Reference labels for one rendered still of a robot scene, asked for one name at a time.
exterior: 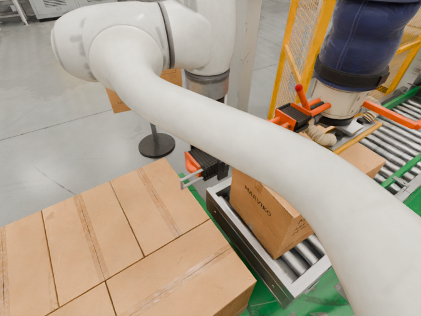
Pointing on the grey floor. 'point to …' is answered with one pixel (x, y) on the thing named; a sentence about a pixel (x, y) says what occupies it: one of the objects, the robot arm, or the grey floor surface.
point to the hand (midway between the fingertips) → (208, 159)
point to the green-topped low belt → (14, 10)
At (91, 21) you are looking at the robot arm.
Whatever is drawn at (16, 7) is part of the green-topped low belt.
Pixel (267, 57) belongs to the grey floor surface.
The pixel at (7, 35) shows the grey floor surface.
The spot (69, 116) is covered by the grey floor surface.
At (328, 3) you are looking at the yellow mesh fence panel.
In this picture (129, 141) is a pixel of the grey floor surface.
